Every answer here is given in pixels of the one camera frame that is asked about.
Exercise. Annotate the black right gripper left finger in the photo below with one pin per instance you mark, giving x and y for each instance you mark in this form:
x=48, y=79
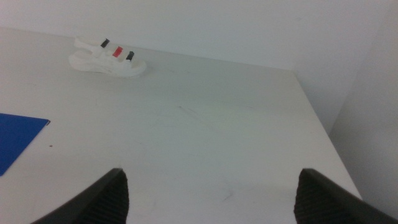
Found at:
x=102, y=202

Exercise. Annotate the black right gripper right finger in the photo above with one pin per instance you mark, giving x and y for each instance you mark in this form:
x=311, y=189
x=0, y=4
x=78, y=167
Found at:
x=323, y=202

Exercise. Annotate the blue rectangular mat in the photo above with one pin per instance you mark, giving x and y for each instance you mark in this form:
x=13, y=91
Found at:
x=15, y=137

